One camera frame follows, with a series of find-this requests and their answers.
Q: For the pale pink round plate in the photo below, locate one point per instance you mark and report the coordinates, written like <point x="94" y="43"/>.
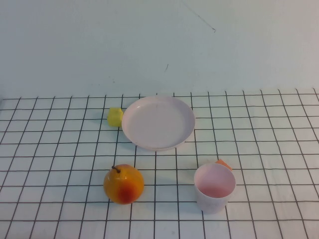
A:
<point x="157" y="124"/>

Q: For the pale pink plastic cup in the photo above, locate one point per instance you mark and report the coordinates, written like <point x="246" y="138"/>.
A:
<point x="211" y="202"/>

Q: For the yellow sponge cube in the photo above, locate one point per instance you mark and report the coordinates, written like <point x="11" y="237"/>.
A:
<point x="114" y="119"/>

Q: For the orange yellow toy pear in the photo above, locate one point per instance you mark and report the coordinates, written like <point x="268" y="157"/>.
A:
<point x="124" y="186"/>

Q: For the orange block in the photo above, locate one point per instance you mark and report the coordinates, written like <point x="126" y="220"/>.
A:
<point x="224" y="163"/>

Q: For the white black grid table mat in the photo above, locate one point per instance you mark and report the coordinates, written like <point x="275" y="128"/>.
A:
<point x="49" y="149"/>

